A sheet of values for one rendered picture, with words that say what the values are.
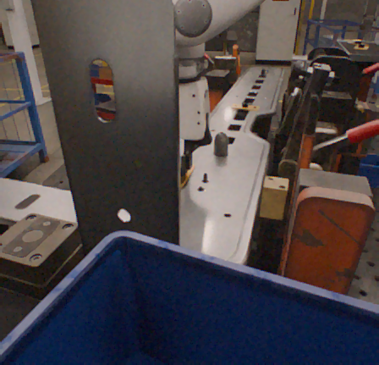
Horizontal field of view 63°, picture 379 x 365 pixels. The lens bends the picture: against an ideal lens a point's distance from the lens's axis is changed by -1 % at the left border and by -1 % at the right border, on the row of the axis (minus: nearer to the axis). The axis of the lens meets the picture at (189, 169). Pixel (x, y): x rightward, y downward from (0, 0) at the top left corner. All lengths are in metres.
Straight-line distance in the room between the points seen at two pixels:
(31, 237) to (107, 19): 0.26
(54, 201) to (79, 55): 0.34
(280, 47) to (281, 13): 0.68
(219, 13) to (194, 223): 0.28
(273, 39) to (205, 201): 7.16
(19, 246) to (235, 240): 0.27
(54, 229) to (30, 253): 0.04
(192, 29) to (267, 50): 7.23
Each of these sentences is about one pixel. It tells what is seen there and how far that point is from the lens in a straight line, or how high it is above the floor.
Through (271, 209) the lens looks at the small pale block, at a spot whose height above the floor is 1.03.
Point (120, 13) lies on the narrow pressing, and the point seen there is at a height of 1.29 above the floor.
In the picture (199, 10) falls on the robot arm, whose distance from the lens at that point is 0.40.
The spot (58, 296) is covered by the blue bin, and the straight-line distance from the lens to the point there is 0.19.
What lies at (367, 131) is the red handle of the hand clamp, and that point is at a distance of 0.51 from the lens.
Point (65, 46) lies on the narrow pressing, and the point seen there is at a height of 1.26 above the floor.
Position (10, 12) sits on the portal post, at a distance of 4.90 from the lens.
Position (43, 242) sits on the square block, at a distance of 0.39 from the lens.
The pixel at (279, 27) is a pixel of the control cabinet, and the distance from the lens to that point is 7.59.
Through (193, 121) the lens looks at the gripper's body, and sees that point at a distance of 0.51.
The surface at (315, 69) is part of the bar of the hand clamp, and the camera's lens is 0.47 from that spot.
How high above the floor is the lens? 1.29
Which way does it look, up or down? 28 degrees down
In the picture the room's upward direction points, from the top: straight up
